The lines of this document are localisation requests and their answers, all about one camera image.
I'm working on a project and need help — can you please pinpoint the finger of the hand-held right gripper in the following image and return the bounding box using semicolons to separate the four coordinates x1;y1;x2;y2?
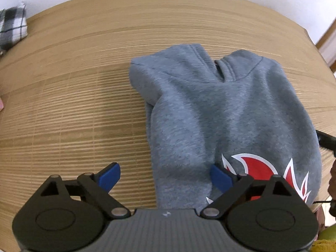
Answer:
316;129;336;151

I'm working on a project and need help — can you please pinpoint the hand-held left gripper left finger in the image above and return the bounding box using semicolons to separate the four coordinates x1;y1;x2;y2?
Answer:
34;162;131;219

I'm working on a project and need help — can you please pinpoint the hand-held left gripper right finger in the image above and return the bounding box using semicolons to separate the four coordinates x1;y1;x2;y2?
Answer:
201;164;298;219

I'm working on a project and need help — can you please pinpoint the grey hoodie with red print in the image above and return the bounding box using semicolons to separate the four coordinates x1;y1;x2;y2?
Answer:
129;44;322;210

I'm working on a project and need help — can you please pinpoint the person's right hand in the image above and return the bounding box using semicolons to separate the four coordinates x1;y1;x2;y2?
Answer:
328;160;336;217

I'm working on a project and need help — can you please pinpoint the person's yellow clothing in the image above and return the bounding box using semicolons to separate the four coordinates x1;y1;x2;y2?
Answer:
314;226;336;252

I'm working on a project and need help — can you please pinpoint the black white plaid shirt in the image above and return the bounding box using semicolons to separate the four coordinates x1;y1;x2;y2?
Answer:
0;3;28;51

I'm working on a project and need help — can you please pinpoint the wooden frame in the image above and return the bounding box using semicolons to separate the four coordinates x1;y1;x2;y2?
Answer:
316;18;336;73

